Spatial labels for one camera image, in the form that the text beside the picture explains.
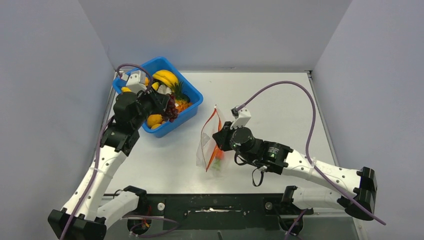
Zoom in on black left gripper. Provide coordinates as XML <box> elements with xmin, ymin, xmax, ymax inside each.
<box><xmin>132</xmin><ymin>85</ymin><xmax>170</xmax><ymax>129</ymax></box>

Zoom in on orange toy carrot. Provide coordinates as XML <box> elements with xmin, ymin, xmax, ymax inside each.
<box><xmin>207</xmin><ymin>145</ymin><xmax>224</xmax><ymax>171</ymax></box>

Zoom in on dark purple toy grapes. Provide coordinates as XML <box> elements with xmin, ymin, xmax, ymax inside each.
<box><xmin>161</xmin><ymin>94</ymin><xmax>179</xmax><ymax>123</ymax></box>

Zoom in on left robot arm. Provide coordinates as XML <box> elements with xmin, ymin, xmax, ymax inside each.
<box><xmin>47</xmin><ymin>90</ymin><xmax>173</xmax><ymax>240</ymax></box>

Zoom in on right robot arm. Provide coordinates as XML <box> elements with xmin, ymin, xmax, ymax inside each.
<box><xmin>212</xmin><ymin>121</ymin><xmax>378</xmax><ymax>221</ymax></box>

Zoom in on white toy garlic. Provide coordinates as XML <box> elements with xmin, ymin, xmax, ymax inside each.
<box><xmin>157</xmin><ymin>84</ymin><xmax>173</xmax><ymax>95</ymax></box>

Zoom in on yellow toy banana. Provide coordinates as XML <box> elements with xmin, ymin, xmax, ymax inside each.
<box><xmin>151</xmin><ymin>82</ymin><xmax>161</xmax><ymax>91</ymax></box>

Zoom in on orange toy pineapple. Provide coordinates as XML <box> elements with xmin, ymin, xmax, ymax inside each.
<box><xmin>171</xmin><ymin>82</ymin><xmax>192</xmax><ymax>113</ymax></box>

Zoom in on yellow banana bunch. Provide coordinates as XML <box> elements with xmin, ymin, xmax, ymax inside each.
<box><xmin>152</xmin><ymin>69</ymin><xmax>179</xmax><ymax>88</ymax></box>

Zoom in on yellow toy lemon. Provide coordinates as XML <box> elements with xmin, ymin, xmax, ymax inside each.
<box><xmin>121</xmin><ymin>87</ymin><xmax>132</xmax><ymax>93</ymax></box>

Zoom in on blue plastic bin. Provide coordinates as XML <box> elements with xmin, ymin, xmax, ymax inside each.
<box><xmin>107</xmin><ymin>57</ymin><xmax>203</xmax><ymax>140</ymax></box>

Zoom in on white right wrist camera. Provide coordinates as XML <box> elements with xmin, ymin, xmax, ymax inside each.
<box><xmin>230</xmin><ymin>105</ymin><xmax>252</xmax><ymax>130</ymax></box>

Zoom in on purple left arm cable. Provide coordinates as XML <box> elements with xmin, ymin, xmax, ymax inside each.
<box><xmin>59</xmin><ymin>63</ymin><xmax>181</xmax><ymax>240</ymax></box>

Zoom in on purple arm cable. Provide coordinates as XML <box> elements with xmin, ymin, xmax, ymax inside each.
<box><xmin>236</xmin><ymin>80</ymin><xmax>387</xmax><ymax>226</ymax></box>
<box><xmin>59</xmin><ymin>63</ymin><xmax>181</xmax><ymax>240</ymax></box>

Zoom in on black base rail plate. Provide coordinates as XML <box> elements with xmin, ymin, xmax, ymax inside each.
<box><xmin>132</xmin><ymin>193</ymin><xmax>302</xmax><ymax>231</ymax></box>

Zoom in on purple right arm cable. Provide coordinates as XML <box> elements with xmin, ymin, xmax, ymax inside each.
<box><xmin>236</xmin><ymin>80</ymin><xmax>387</xmax><ymax>226</ymax></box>

